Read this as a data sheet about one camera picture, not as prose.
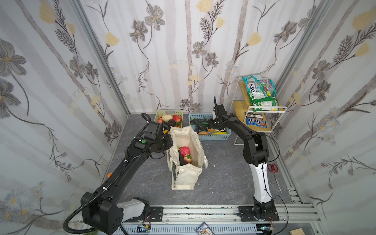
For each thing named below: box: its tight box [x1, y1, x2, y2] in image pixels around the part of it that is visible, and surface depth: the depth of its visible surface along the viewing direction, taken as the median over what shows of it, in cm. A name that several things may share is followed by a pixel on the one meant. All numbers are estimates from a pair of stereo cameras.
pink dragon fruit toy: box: [179, 146, 190, 157], surface depth 95 cm
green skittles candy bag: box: [241, 74, 280, 112], surface depth 82 cm
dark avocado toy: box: [167, 118, 177, 127], surface depth 109 cm
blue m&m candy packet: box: [245, 112, 268, 129], surface depth 95 cm
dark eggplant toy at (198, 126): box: [190, 117, 208, 133], surface depth 110 cm
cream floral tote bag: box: [165, 125, 209, 191], surface depth 82 cm
